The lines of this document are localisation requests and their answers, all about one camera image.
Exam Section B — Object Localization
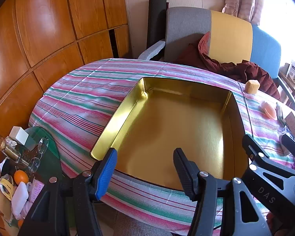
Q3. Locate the tan cardboard box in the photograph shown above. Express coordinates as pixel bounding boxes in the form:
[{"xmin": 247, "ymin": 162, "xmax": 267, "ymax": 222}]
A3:
[{"xmin": 284, "ymin": 111, "xmax": 295, "ymax": 141}]

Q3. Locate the green edged snack packet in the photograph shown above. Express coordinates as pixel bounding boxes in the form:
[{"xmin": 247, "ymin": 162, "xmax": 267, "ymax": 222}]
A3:
[{"xmin": 276, "ymin": 103, "xmax": 285, "ymax": 127}]

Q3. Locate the peach silicone cup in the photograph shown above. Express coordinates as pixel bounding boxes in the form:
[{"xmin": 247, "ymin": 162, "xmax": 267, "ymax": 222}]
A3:
[{"xmin": 261, "ymin": 101, "xmax": 277, "ymax": 120}]

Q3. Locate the small yellow sponge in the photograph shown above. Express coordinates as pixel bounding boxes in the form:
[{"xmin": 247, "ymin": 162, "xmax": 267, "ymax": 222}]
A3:
[{"xmin": 245, "ymin": 79, "xmax": 260, "ymax": 95}]

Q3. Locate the gold tin box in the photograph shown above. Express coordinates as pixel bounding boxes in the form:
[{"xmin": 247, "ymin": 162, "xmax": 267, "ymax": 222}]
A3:
[{"xmin": 90, "ymin": 77, "xmax": 248, "ymax": 190}]

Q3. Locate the green glass side table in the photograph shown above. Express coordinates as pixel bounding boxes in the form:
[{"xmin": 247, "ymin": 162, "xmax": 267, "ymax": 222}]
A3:
[{"xmin": 22, "ymin": 126, "xmax": 64, "ymax": 227}]

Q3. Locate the striped tablecloth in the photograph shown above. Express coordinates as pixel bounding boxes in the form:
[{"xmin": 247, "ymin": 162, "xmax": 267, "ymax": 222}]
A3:
[{"xmin": 29, "ymin": 59, "xmax": 295, "ymax": 235}]

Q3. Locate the white box on shelf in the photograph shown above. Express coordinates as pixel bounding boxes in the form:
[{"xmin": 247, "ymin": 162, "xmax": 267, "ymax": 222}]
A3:
[{"xmin": 286, "ymin": 62, "xmax": 295, "ymax": 83}]

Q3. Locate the orange fruit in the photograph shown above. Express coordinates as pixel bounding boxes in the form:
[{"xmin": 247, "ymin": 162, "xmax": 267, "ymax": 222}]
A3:
[{"xmin": 14, "ymin": 170, "xmax": 29, "ymax": 185}]

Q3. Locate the white cube box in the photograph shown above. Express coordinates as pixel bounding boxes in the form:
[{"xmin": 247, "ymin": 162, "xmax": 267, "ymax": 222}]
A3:
[{"xmin": 9, "ymin": 126, "xmax": 29, "ymax": 146}]

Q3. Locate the glass bottle with cork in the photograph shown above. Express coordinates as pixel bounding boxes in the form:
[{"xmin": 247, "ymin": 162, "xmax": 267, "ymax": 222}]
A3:
[{"xmin": 0, "ymin": 138, "xmax": 29, "ymax": 167}]

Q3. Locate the grey yellow blue armchair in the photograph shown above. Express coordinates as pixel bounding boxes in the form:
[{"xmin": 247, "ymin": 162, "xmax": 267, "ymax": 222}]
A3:
[{"xmin": 138, "ymin": 7, "xmax": 295, "ymax": 111}]

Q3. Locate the maroon puffer jacket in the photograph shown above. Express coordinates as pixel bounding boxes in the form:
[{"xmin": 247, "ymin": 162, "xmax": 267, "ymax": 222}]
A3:
[{"xmin": 174, "ymin": 32, "xmax": 281, "ymax": 101}]

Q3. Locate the wooden wardrobe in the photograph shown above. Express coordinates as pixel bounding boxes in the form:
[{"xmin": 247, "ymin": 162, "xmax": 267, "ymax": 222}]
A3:
[{"xmin": 0, "ymin": 0, "xmax": 131, "ymax": 161}]

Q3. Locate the black rolled mat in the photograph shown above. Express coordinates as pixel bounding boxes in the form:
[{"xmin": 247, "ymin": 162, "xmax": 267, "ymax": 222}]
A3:
[{"xmin": 147, "ymin": 0, "xmax": 168, "ymax": 48}]

